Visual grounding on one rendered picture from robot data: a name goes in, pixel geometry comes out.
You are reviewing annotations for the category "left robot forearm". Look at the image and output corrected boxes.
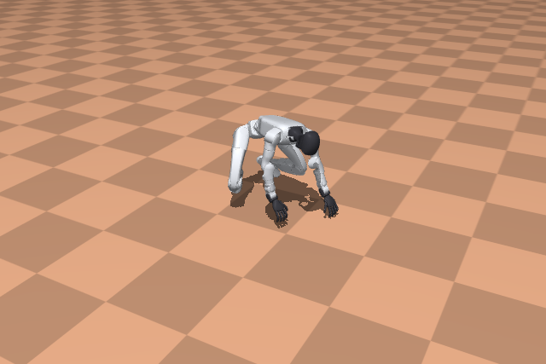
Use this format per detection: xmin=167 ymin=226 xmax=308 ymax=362
xmin=313 ymin=158 xmax=328 ymax=194

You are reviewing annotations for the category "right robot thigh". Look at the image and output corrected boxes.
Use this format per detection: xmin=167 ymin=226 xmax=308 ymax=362
xmin=229 ymin=124 xmax=250 ymax=190

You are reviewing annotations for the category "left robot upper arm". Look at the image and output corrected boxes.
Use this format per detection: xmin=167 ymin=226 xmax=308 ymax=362
xmin=306 ymin=128 xmax=320 ymax=169

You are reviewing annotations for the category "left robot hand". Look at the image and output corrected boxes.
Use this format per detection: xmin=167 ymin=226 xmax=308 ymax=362
xmin=319 ymin=188 xmax=339 ymax=217

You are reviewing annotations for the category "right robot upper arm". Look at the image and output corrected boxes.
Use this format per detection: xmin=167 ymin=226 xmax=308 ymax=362
xmin=261 ymin=128 xmax=281 ymax=171

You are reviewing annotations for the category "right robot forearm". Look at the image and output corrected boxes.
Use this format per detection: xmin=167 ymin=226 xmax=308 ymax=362
xmin=262 ymin=164 xmax=276 ymax=199

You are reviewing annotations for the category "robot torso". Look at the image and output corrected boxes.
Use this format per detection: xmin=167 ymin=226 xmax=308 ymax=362
xmin=247 ymin=115 xmax=307 ymax=145

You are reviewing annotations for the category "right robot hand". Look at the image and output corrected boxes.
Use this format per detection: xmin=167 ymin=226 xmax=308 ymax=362
xmin=266 ymin=194 xmax=288 ymax=222

